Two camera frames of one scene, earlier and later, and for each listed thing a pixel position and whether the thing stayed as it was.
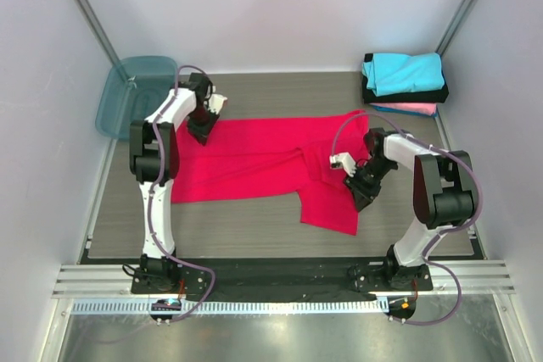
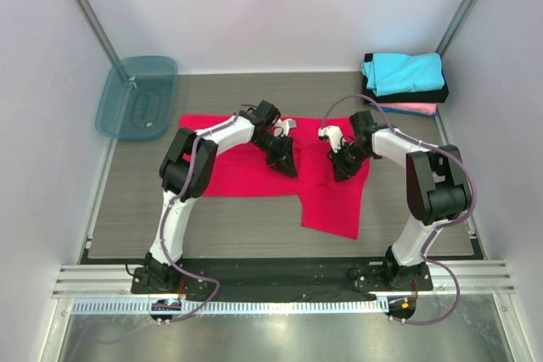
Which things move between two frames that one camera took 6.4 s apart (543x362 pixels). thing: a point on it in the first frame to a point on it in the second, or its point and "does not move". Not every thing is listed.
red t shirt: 261,157 does not move
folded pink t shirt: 427,108 does not move
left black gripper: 202,134 to 283,161
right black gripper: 361,184 to 344,161
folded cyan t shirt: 391,73 does not move
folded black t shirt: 437,95 does not move
